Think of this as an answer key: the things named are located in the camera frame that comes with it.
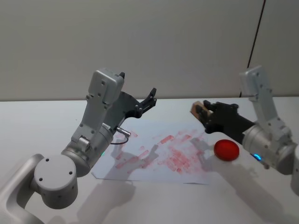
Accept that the wooden block stamp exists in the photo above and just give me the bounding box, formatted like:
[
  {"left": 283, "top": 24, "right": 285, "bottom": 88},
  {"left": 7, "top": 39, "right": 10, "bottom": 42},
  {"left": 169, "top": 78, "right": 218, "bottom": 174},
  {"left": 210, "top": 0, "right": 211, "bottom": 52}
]
[{"left": 190, "top": 100, "right": 214, "bottom": 125}]

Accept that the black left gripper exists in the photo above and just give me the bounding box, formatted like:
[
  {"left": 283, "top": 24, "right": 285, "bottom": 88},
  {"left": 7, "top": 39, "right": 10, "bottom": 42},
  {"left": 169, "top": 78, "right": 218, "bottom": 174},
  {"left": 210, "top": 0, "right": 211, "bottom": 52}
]
[{"left": 102, "top": 87, "right": 157, "bottom": 129}]

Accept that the round red ink pad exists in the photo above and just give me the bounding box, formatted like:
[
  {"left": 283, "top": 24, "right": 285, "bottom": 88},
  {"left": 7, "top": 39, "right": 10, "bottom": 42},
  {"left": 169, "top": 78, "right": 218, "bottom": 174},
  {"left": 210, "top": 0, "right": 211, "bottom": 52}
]
[{"left": 214, "top": 139, "right": 240, "bottom": 162}]

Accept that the thin dark cable silver plug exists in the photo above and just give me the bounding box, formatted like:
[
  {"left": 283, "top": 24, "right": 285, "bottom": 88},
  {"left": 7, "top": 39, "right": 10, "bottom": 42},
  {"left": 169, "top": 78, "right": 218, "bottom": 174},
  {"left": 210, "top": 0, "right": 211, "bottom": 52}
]
[{"left": 109, "top": 127, "right": 132, "bottom": 145}]

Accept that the white paper with red marks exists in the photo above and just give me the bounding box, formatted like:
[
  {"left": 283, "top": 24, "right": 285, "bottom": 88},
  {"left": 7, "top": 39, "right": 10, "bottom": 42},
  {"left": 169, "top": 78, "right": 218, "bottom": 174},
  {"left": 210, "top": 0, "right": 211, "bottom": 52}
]
[{"left": 91, "top": 120, "right": 219, "bottom": 185}]

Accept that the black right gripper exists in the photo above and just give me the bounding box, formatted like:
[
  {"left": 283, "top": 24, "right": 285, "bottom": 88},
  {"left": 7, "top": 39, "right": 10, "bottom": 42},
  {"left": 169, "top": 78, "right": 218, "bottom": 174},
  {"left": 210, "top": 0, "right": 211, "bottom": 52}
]
[{"left": 195, "top": 100, "right": 256, "bottom": 143}]

